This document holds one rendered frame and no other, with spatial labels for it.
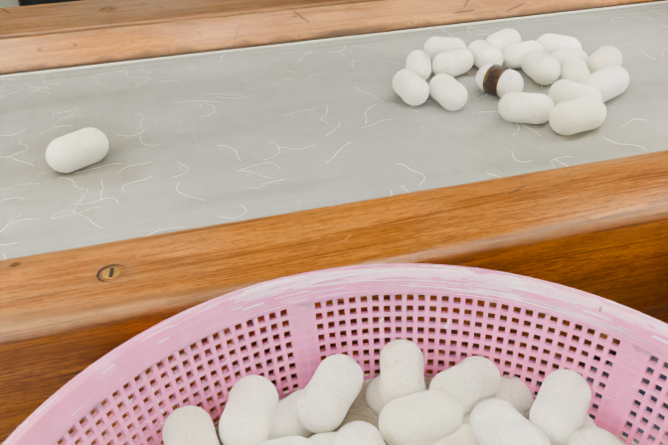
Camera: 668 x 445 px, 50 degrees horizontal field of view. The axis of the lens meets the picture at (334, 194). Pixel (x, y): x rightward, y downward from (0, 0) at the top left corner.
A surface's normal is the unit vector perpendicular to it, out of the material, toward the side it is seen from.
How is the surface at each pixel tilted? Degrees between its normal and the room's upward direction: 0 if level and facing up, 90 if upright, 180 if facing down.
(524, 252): 90
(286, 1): 0
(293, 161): 0
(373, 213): 0
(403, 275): 75
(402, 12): 45
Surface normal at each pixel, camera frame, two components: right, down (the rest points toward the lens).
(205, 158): -0.02, -0.86
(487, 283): -0.28, 0.25
